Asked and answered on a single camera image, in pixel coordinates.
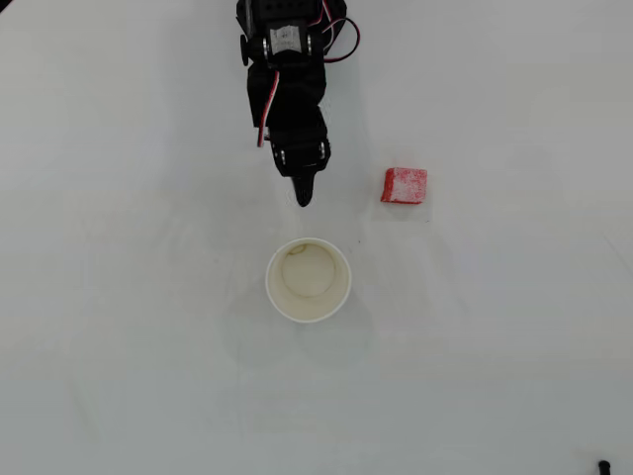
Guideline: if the red white black looped cable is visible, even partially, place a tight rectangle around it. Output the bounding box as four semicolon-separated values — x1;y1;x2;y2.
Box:
318;4;363;63

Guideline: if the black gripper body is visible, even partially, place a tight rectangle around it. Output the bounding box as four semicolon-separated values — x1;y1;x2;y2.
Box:
246;57;333;179

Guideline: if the red white black servo cable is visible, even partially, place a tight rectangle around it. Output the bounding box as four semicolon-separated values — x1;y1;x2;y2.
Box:
255;70;283;148

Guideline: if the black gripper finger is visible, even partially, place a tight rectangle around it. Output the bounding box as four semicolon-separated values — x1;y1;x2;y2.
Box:
288;168;318;209

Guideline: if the white paper cup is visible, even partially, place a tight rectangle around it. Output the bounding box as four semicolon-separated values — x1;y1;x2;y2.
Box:
265;237;353;325

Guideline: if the red cube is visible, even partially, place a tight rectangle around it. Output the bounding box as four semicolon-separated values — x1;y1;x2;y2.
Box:
379;166;429;206

